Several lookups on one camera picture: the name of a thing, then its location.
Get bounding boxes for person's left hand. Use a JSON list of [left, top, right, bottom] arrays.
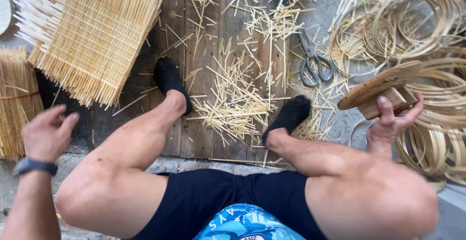
[[21, 104, 80, 163]]

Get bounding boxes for person's right hand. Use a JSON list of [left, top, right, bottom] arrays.
[[366, 92, 424, 143]]

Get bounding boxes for round wooden mould with block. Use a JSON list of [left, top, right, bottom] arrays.
[[337, 60, 424, 120]]

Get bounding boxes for dark wristwatch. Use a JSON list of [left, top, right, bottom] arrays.
[[13, 157, 59, 177]]

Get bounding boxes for bundle of thin bamboo sticks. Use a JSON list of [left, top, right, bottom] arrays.
[[0, 46, 44, 161]]

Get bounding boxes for heap of bamboo strip hoops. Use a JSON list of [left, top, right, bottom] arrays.
[[326, 0, 466, 193]]

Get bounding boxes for person's right leg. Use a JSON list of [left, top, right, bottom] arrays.
[[265, 128, 440, 240]]

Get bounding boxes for person's leg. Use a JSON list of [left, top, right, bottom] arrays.
[[54, 89, 188, 240], [265, 128, 440, 240]]

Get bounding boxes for person's left leg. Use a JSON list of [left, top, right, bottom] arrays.
[[54, 89, 188, 240]]

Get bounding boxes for black right shoe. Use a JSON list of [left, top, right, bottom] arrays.
[[262, 95, 312, 146]]

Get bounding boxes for black shoe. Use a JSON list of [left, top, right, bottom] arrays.
[[262, 95, 312, 146], [153, 57, 193, 116]]

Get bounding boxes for grey metal scissors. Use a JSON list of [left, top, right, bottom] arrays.
[[299, 31, 334, 88]]

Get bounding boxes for woven bamboo stick mat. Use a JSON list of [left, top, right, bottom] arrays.
[[14, 0, 165, 110]]

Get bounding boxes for round pale object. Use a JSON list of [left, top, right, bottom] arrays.
[[0, 0, 14, 37]]

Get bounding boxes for black left shoe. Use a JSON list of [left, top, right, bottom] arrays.
[[153, 57, 193, 116]]

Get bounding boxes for scattered bamboo stick offcuts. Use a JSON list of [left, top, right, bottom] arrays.
[[111, 0, 350, 168]]

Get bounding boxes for dark wooden plank board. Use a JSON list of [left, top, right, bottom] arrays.
[[34, 0, 297, 162]]

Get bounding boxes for blue printed shirt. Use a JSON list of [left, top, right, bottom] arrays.
[[192, 203, 307, 240]]

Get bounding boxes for dark navy shorts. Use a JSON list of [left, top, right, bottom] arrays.
[[129, 169, 328, 240]]

